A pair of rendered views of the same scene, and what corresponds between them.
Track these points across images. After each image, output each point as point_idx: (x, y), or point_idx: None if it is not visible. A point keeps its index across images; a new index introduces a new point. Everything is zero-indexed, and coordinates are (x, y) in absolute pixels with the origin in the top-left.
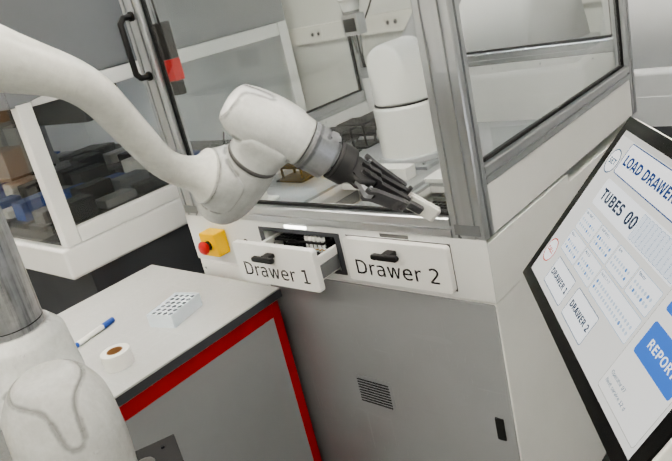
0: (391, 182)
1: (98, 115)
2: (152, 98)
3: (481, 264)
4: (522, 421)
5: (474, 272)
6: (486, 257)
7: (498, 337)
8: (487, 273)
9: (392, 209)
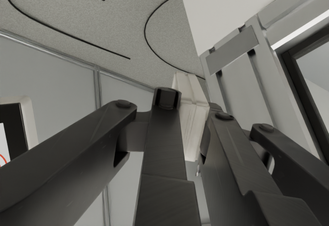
0: (209, 214)
1: None
2: None
3: (199, 9)
4: None
5: None
6: (194, 28)
7: None
8: (190, 3)
9: (89, 115)
